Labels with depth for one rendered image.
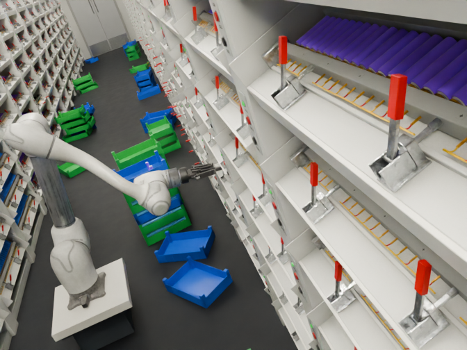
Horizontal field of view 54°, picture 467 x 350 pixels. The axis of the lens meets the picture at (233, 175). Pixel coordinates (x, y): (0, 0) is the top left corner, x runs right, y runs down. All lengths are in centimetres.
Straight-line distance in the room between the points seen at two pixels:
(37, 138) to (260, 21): 139
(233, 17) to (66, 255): 161
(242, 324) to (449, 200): 182
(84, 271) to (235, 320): 72
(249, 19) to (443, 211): 50
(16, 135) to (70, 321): 84
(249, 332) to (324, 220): 142
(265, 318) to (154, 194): 73
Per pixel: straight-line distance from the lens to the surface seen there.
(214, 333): 216
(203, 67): 149
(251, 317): 216
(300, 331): 163
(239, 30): 77
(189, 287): 245
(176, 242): 282
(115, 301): 219
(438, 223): 37
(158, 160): 291
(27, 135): 202
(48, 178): 224
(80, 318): 223
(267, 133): 83
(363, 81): 53
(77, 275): 221
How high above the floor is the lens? 148
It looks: 26 degrees down
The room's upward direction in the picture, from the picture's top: 19 degrees counter-clockwise
